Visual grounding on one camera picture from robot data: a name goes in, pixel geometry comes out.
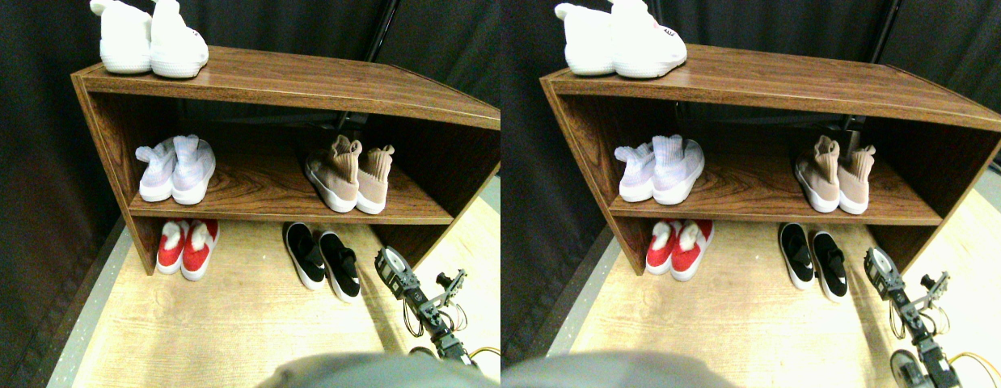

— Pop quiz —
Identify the brown shoe rack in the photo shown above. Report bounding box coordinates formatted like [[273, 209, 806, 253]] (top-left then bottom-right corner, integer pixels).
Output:
[[70, 46, 501, 276], [540, 44, 1001, 276]]

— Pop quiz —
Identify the white shoe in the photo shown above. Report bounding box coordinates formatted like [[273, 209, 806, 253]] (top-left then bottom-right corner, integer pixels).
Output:
[[90, 0, 154, 75], [555, 2, 617, 77], [610, 0, 688, 79], [149, 0, 210, 79]]

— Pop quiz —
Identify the lilac shoe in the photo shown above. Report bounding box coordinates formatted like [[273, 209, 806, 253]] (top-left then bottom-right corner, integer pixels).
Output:
[[136, 137, 179, 203], [171, 135, 218, 205], [651, 135, 707, 205], [615, 139, 657, 203]]

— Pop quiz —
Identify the black curtain stand pole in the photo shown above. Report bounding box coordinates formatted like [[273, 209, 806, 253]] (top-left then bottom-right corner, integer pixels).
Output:
[[370, 0, 401, 62], [868, 0, 903, 64]]

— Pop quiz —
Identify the red shoe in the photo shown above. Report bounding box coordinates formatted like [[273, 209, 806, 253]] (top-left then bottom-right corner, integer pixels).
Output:
[[646, 221, 680, 276], [156, 221, 189, 276], [670, 220, 716, 282], [181, 220, 220, 282]]

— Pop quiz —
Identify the beige shoe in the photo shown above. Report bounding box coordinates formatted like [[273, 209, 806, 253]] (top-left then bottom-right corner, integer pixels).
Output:
[[837, 145, 877, 215], [304, 135, 363, 213], [794, 136, 842, 213], [357, 145, 396, 215]]

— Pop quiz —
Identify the black shoe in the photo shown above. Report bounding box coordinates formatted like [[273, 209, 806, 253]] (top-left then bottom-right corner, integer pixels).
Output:
[[812, 231, 851, 303], [319, 231, 363, 303], [779, 223, 817, 291], [284, 222, 327, 291]]

